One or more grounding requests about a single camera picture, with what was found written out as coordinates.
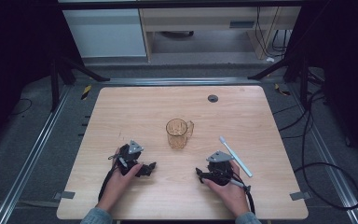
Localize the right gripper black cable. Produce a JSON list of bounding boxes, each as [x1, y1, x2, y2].
[[229, 171, 256, 216]]

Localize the metal floor rail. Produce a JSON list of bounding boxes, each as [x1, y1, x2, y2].
[[0, 85, 73, 224], [100, 77, 262, 87], [287, 83, 358, 224]]

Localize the light blue toothbrush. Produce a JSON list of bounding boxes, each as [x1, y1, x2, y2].
[[219, 135, 254, 178]]

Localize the grey tape piece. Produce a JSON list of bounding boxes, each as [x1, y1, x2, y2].
[[53, 190, 76, 201], [289, 190, 311, 202]]

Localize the yellow black tape strip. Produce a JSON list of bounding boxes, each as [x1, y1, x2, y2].
[[274, 83, 292, 97], [80, 84, 93, 101]]

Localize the hanging black cables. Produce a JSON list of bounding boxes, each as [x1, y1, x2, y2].
[[255, 6, 292, 59]]

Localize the thin black floor cable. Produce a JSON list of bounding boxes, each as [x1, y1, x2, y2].
[[9, 98, 34, 117]]

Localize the white cabinet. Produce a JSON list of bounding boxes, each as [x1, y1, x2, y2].
[[62, 7, 147, 59]]

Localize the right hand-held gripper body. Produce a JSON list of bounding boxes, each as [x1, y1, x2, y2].
[[202, 150, 235, 187]]

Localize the long black floor cable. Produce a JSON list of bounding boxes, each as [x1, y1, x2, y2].
[[272, 89, 358, 211]]

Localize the person's right hand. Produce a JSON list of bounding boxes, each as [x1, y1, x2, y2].
[[202, 160, 250, 218]]

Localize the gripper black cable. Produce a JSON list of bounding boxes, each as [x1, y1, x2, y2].
[[229, 171, 256, 216], [97, 166, 119, 203]]

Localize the black metal stand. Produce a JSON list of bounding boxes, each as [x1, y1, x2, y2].
[[48, 54, 111, 112], [247, 50, 311, 110]]

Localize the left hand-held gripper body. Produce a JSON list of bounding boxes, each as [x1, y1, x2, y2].
[[107, 139, 145, 177]]

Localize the person's left hand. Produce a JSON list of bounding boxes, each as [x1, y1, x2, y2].
[[96, 147, 144, 213]]

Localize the black curtain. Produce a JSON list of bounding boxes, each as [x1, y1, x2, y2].
[[0, 0, 85, 157], [283, 0, 358, 171]]

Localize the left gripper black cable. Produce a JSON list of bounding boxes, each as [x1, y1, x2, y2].
[[97, 166, 119, 203]]

